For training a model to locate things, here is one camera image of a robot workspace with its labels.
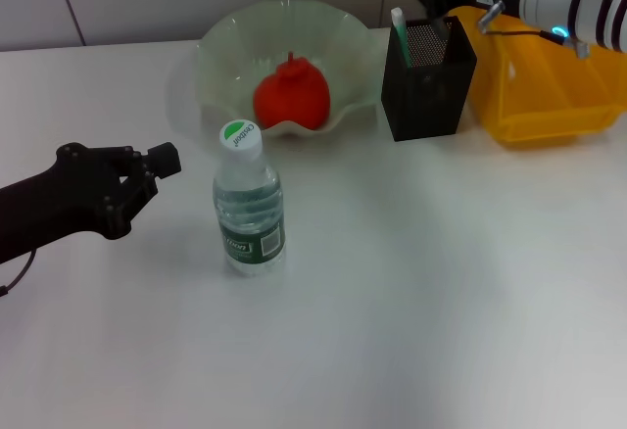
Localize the clear green-label water bottle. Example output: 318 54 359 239
213 119 287 278

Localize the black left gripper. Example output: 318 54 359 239
0 142 182 263

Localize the yellow plastic storage bin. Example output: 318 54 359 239
448 3 627 150

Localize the black mesh pen holder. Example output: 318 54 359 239
380 14 478 143

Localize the orange fruit with knob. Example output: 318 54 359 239
253 51 331 131

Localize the right gripper cable with plug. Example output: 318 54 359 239
477 0 593 59

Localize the pale green wavy fruit bowl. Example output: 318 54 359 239
195 0 386 140

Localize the green pen with white cap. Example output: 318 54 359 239
390 7 413 69

